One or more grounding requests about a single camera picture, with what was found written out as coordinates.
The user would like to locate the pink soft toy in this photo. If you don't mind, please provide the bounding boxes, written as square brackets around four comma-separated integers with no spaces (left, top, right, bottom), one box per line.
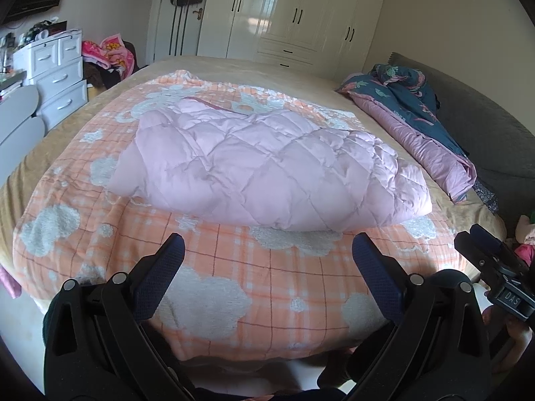
[514,215,535,266]

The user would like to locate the dark clothes pile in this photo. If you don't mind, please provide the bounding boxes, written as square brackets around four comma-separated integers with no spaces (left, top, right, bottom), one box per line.
[86,67,122,90]

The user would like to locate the person's dark navy clothing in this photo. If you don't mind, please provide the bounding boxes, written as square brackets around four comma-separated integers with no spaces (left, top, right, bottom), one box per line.
[196,390,347,401]

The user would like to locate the grey oval chair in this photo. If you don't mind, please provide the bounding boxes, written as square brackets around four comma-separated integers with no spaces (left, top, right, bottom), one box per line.
[0,84,46,147]

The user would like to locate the pink cloth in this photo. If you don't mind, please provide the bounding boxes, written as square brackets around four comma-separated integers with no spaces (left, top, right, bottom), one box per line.
[0,265,21,299]

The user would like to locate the orange plaid blanket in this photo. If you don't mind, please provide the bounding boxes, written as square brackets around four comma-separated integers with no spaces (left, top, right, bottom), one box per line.
[12,69,466,362]

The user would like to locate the blue floral quilt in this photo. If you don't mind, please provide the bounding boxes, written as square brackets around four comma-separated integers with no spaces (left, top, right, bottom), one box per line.
[335,63,477,203]

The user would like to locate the black box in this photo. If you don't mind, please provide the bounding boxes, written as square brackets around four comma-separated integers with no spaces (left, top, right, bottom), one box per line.
[25,20,70,40]

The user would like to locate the white drawer chest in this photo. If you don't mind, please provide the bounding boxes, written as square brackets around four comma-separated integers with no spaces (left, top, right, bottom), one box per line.
[12,29,89,132]

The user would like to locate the grey padded headboard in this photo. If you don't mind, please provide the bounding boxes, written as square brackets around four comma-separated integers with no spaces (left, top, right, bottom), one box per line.
[387,52,535,239]

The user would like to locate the dark patterned cloth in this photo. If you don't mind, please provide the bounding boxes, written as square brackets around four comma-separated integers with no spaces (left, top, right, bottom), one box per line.
[474,179,500,214]

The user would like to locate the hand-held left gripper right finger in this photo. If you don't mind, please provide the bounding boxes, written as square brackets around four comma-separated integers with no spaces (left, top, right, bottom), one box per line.
[352,232,492,401]

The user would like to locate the pink quilted jacket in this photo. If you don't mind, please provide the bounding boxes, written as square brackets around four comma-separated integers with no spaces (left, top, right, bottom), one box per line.
[106,97,433,232]

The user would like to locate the bed with beige sheet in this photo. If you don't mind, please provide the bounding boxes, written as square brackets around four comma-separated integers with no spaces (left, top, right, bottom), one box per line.
[0,54,508,314]

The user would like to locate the pink printed blanket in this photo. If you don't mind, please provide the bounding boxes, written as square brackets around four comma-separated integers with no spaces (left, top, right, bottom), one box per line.
[81,33,136,77]

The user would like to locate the white wardrobe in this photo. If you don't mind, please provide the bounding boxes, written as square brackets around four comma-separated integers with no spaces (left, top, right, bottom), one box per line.
[196,0,391,76]

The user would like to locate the white door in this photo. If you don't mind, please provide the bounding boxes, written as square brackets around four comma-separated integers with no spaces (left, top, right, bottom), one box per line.
[146,0,210,65]

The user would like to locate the cluttered side desk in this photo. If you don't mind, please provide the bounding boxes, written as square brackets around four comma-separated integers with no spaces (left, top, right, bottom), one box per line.
[0,71,28,101]

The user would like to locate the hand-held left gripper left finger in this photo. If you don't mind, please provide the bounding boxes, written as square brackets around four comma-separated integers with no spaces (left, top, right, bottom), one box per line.
[44,232,197,401]

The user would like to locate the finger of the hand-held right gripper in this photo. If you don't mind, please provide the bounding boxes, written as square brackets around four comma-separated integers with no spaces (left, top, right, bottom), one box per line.
[468,224,519,268]
[455,232,496,285]

